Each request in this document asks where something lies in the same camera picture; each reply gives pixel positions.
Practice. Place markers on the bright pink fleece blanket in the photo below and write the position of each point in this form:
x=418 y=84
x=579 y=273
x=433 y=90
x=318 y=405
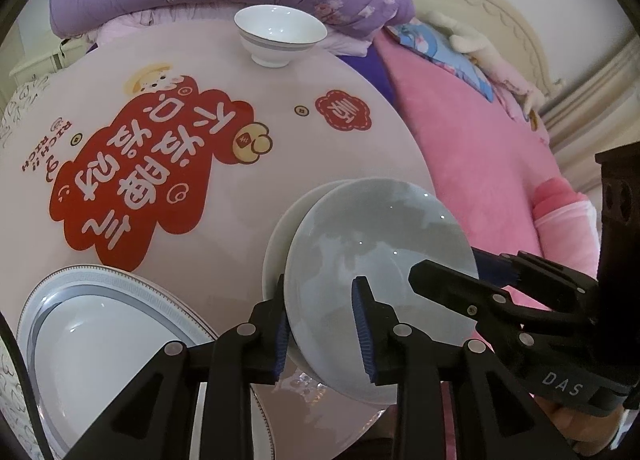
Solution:
x=475 y=155

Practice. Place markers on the white nightstand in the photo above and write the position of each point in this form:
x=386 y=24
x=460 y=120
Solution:
x=37 y=65

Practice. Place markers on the dark purple cloth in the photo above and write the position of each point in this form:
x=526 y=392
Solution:
x=380 y=75

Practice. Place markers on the pink rolled cloth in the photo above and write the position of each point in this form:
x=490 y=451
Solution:
x=557 y=195

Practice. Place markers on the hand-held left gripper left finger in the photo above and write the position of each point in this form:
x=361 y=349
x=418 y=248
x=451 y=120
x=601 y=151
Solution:
x=279 y=335

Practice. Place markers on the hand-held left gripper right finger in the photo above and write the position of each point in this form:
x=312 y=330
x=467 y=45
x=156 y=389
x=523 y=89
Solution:
x=362 y=330

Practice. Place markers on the white ceramic bowl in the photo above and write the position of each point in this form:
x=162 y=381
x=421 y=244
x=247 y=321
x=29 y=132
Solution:
x=280 y=35

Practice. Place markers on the person's right hand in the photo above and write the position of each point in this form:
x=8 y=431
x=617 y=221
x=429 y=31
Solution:
x=585 y=427

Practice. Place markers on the blue printed pillow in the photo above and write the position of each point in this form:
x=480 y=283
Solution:
x=440 y=48

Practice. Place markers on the cream carved headboard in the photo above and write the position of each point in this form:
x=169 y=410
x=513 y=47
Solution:
x=540 y=25

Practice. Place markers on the plain white plate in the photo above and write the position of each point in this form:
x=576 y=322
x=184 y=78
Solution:
x=279 y=250
x=360 y=240

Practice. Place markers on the cream plush toy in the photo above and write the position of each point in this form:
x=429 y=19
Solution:
x=475 y=43

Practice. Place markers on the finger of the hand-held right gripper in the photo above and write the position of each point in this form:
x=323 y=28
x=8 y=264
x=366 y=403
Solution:
x=492 y=266
x=450 y=285

